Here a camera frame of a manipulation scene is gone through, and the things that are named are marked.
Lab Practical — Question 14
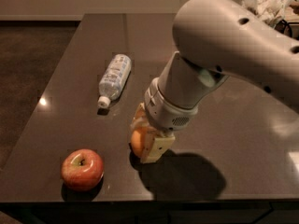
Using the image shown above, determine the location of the clear plastic water bottle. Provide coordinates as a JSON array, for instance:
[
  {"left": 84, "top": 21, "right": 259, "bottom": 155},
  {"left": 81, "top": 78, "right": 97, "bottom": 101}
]
[{"left": 97, "top": 54, "right": 132, "bottom": 109}]

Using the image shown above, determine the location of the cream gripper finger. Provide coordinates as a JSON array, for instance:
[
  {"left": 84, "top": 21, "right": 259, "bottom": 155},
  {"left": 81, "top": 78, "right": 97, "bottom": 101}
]
[
  {"left": 140, "top": 132, "right": 175, "bottom": 163},
  {"left": 130, "top": 103, "right": 156, "bottom": 137}
]

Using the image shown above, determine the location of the red apple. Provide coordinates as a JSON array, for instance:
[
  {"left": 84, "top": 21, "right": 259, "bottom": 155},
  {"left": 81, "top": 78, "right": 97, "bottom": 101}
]
[{"left": 61, "top": 149, "right": 104, "bottom": 192}]

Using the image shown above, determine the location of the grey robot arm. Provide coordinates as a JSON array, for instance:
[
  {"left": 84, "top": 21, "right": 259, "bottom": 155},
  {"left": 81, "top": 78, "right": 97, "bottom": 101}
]
[{"left": 131, "top": 0, "right": 299, "bottom": 163}]

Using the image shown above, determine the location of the orange fruit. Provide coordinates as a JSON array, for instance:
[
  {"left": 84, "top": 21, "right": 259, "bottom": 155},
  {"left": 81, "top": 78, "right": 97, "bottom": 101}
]
[{"left": 131, "top": 128, "right": 146, "bottom": 158}]

